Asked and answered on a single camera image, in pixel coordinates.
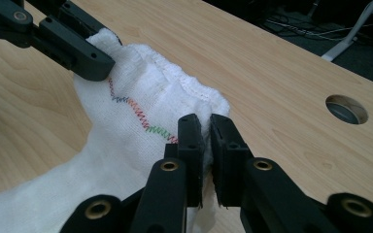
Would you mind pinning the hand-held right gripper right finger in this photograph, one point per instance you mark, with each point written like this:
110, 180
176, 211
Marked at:
265, 200

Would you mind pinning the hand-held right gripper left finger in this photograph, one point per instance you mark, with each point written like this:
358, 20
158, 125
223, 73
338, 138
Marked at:
175, 194

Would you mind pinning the white cloth with coloured stitching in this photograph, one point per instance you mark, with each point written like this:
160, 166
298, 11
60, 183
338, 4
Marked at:
129, 129

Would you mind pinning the white metal stand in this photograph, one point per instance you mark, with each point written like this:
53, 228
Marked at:
353, 35

